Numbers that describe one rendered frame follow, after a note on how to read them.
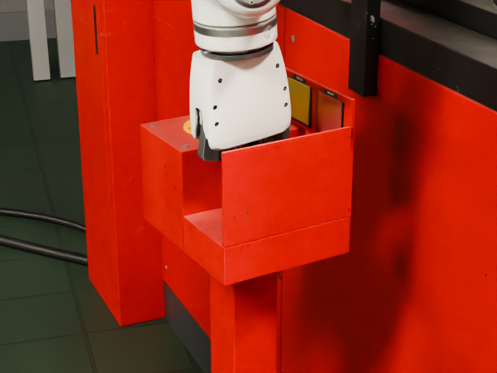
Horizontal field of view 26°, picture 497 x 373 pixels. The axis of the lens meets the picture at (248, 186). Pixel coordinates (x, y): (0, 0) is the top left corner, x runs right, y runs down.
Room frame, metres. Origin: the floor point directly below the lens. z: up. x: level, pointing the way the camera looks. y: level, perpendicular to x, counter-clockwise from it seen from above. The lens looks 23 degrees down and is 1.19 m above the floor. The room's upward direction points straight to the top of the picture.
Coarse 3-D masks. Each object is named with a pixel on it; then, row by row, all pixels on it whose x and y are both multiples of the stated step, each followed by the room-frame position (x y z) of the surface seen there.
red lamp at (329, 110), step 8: (320, 96) 1.12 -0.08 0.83; (328, 96) 1.11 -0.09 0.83; (320, 104) 1.12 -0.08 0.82; (328, 104) 1.11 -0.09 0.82; (336, 104) 1.10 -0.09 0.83; (320, 112) 1.12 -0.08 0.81; (328, 112) 1.11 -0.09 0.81; (336, 112) 1.10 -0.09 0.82; (320, 120) 1.12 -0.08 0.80; (328, 120) 1.11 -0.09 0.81; (336, 120) 1.10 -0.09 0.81; (320, 128) 1.12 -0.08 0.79; (328, 128) 1.11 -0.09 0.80; (336, 128) 1.09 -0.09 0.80
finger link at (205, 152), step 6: (204, 132) 1.04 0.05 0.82; (204, 138) 1.04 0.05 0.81; (204, 144) 1.04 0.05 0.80; (198, 150) 1.05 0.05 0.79; (204, 150) 1.04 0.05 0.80; (210, 150) 1.04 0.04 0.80; (216, 150) 1.04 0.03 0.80; (222, 150) 1.05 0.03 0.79; (198, 156) 1.05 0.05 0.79; (204, 156) 1.04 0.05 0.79; (210, 156) 1.04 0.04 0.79; (216, 156) 1.04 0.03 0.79
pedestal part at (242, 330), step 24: (216, 288) 1.12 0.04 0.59; (240, 288) 1.09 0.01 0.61; (264, 288) 1.11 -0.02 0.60; (216, 312) 1.12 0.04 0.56; (240, 312) 1.09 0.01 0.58; (264, 312) 1.11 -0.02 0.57; (216, 336) 1.12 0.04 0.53; (240, 336) 1.09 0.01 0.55; (264, 336) 1.11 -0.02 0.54; (216, 360) 1.12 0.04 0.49; (240, 360) 1.09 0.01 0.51; (264, 360) 1.11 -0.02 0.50
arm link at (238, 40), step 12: (264, 24) 1.03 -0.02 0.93; (276, 24) 1.06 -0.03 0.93; (204, 36) 1.03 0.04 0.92; (216, 36) 1.03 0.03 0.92; (228, 36) 1.02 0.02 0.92; (240, 36) 1.02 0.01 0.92; (252, 36) 1.02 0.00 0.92; (264, 36) 1.03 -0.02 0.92; (276, 36) 1.05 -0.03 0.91; (204, 48) 1.04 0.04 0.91; (216, 48) 1.03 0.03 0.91; (228, 48) 1.02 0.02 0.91; (240, 48) 1.02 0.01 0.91; (252, 48) 1.03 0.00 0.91
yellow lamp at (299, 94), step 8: (288, 80) 1.18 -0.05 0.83; (288, 88) 1.18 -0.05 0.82; (296, 88) 1.17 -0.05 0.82; (304, 88) 1.15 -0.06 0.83; (296, 96) 1.16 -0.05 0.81; (304, 96) 1.15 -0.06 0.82; (296, 104) 1.16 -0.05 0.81; (304, 104) 1.15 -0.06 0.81; (296, 112) 1.16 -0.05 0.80; (304, 112) 1.15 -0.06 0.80; (304, 120) 1.15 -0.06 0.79
